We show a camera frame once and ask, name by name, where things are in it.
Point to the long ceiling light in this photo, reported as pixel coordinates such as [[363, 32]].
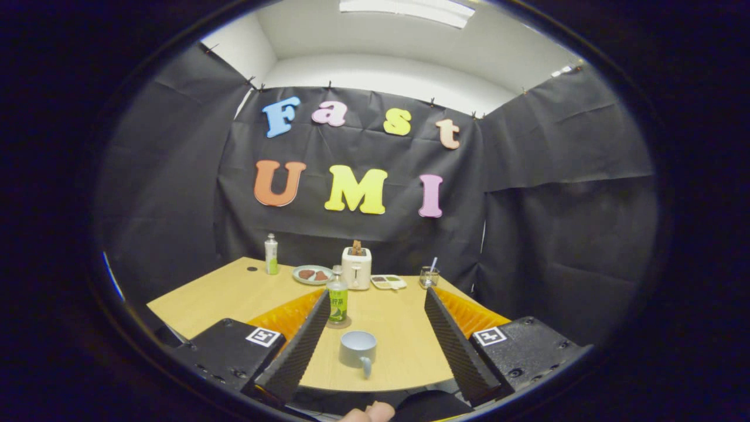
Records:
[[410, 10]]

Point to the brown food piece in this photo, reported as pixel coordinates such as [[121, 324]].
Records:
[[306, 274], [321, 276]]

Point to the green label juice bottle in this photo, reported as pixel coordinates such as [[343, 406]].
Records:
[[338, 305]]

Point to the pale green plate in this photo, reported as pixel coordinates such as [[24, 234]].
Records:
[[310, 282]]

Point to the round brown coaster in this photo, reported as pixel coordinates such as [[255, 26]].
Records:
[[347, 324]]

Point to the slim white green bottle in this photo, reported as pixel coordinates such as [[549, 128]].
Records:
[[271, 258]]

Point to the pale blue cup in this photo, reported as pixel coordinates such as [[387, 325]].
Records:
[[354, 354]]

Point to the wooden table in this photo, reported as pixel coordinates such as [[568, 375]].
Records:
[[398, 340]]

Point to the white toaster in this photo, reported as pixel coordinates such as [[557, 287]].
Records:
[[356, 271]]

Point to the small ceiling light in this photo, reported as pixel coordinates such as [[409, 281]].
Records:
[[567, 70]]

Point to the brown toast slice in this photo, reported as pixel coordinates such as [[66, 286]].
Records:
[[357, 247]]

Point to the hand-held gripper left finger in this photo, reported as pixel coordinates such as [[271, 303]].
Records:
[[302, 351]]

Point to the white divided tray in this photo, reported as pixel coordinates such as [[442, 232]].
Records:
[[388, 282]]

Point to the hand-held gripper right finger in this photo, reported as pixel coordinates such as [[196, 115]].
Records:
[[454, 346]]

